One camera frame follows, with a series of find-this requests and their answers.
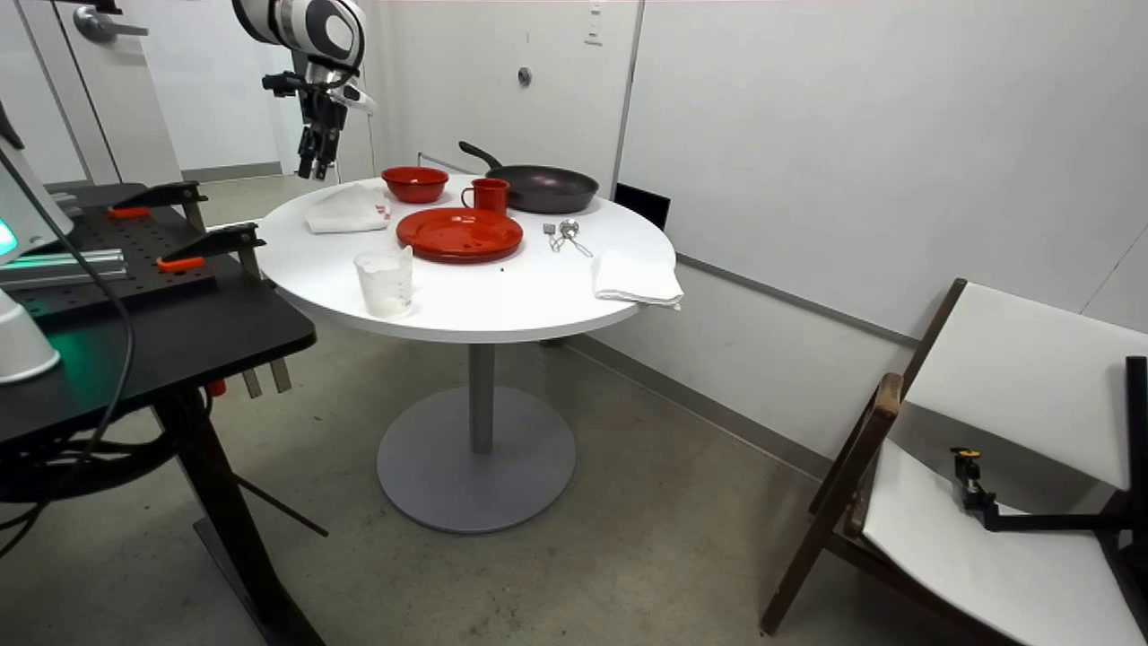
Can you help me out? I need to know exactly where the white board with wooden frame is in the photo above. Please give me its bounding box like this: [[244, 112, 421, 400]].
[[899, 276, 1148, 496], [760, 370, 1148, 646]]

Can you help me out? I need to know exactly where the silver door handle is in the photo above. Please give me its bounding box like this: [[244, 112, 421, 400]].
[[67, 0, 153, 47]]

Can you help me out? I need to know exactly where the clear plastic measuring cup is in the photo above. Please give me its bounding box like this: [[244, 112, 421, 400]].
[[353, 249, 421, 321]]

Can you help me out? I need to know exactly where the red bowl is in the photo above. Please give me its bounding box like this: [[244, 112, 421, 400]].
[[381, 165, 452, 210]]

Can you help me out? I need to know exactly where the black chair back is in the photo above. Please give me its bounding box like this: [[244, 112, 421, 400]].
[[610, 181, 673, 229]]

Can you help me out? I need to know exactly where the black frying pan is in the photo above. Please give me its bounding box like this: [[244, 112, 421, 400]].
[[457, 137, 604, 219]]

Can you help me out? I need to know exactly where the aluminium rail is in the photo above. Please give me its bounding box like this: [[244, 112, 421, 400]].
[[0, 244, 129, 291]]

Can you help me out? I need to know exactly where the white towel with red stripes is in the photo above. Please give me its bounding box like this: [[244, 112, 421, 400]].
[[302, 183, 391, 238]]

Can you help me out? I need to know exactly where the silver spoon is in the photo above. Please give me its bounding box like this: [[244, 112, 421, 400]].
[[557, 217, 599, 261]]

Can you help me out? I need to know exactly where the red plate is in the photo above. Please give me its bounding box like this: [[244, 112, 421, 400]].
[[395, 205, 526, 266]]

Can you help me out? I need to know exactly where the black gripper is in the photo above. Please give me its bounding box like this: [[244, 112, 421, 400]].
[[294, 83, 353, 183]]

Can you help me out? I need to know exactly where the black cable bundle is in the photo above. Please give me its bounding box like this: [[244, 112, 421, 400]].
[[0, 229, 165, 559]]

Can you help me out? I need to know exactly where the white dome object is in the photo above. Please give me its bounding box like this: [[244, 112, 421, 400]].
[[0, 286, 63, 389]]

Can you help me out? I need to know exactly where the black desk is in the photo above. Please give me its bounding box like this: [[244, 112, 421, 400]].
[[0, 175, 328, 646]]

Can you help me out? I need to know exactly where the grey table pedestal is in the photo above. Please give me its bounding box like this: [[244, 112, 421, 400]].
[[374, 341, 582, 539]]

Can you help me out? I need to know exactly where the orange handled bar clamp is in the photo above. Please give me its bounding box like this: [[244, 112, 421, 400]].
[[103, 175, 208, 229], [153, 219, 294, 402]]

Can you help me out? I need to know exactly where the folded plain white towel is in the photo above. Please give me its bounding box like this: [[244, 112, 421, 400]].
[[587, 228, 689, 316]]

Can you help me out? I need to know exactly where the red mug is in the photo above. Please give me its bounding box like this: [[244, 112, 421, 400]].
[[460, 175, 514, 219]]

